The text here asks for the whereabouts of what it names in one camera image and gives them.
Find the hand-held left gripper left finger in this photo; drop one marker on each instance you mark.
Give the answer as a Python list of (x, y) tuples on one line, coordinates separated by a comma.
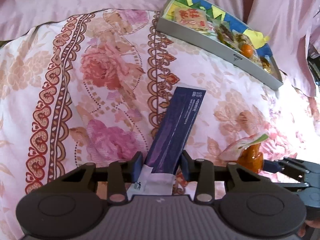
[(136, 166)]

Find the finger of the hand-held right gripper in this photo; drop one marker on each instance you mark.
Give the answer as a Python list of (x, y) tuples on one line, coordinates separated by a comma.
[(271, 166), (295, 185)]

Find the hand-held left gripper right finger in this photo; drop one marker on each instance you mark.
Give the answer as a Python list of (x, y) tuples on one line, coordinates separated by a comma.
[(186, 166)]

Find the orange snack packet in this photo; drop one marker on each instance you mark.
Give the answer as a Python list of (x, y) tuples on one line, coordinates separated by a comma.
[(250, 160)]

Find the long blue snack packet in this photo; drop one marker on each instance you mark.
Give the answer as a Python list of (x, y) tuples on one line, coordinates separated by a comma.
[(172, 130)]

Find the gold foil snack packet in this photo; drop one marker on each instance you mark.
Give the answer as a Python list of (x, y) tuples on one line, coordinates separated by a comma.
[(266, 65)]

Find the small orange ball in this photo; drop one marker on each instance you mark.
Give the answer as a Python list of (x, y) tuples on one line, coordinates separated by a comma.
[(247, 50)]

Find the grey tray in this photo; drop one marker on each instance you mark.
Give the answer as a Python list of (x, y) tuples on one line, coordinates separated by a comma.
[(200, 36)]

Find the clear nut bar packet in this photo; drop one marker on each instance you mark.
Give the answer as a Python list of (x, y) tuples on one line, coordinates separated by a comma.
[(243, 38)]

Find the white green snack packet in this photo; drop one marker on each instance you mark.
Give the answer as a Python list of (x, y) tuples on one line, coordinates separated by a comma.
[(223, 33)]

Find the rice cracker packet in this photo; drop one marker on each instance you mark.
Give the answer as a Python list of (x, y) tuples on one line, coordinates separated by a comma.
[(191, 18)]

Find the person's right hand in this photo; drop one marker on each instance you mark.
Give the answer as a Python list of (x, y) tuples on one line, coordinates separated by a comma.
[(307, 228)]

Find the floral bed sheet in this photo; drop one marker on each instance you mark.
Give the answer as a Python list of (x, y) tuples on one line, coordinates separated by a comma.
[(100, 80)]

